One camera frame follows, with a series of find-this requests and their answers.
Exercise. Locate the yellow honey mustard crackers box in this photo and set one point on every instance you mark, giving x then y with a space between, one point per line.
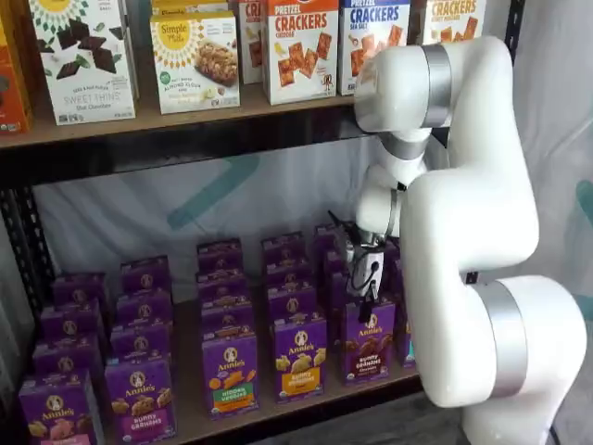
454 18

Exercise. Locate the purple Annie's box brown patch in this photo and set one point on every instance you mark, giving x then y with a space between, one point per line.
368 352

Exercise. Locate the blue sea salt crackers box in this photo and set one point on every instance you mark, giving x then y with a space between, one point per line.
366 32

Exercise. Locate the orange cheddar pretzel crackers box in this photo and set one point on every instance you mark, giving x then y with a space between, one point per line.
301 51

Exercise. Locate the purple Annie's snack box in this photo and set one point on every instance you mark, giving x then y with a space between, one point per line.
139 343
224 301
79 292
219 252
282 245
332 262
394 269
143 308
337 301
65 359
292 303
69 324
326 236
287 275
221 280
146 275
227 322

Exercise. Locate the Simple Mills almond bar box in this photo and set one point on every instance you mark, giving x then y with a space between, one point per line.
190 5
194 65

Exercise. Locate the white backdrop sheet teal print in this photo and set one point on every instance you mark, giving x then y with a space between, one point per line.
139 218

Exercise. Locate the Sweet Thins chocolate box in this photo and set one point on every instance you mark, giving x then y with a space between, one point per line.
83 69
131 46

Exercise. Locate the purple Annie's box magenta patch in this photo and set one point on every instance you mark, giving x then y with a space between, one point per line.
139 398

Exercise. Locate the purple Annie's box yellow patch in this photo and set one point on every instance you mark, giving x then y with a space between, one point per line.
299 361

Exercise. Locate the orange snack box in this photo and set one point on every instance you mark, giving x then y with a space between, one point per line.
14 69

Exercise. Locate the purple Annie's box green patch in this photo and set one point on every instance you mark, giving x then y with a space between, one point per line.
230 375

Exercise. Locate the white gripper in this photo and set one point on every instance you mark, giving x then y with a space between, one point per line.
363 278

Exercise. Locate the purple Annie's box pink patch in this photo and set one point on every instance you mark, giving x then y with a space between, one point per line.
58 412

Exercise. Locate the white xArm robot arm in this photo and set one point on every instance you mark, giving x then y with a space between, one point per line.
472 208

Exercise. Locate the wooden shelf board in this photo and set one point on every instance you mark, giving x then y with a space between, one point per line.
187 371
139 123

